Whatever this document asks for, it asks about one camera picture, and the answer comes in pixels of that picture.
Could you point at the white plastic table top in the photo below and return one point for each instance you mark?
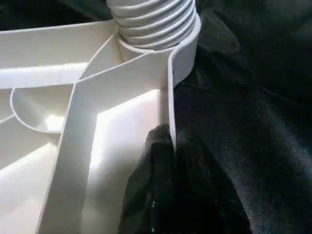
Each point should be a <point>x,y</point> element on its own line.
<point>73,136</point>

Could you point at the black mat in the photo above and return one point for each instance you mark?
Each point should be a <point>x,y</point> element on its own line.
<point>253,122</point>

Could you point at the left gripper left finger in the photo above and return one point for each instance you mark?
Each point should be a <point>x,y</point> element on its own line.
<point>151,195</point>

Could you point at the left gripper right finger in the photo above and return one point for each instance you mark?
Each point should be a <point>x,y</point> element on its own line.
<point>204,200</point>

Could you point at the white plastic table leg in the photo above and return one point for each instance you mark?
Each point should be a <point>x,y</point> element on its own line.
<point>153,22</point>

